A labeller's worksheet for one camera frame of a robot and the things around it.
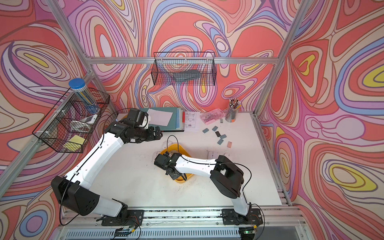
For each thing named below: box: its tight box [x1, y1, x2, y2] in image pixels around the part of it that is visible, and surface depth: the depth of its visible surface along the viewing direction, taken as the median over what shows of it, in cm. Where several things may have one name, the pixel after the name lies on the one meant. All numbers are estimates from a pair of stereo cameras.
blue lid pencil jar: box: [69, 78, 100, 114], surface depth 76 cm
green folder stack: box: [140, 107, 186, 132], surface depth 116 cm
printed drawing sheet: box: [184, 111, 200, 132], surface depth 117 cm
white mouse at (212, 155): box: [207, 151, 217, 160], surface depth 98 cm
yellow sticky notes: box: [62, 134, 86, 152], surface depth 68 cm
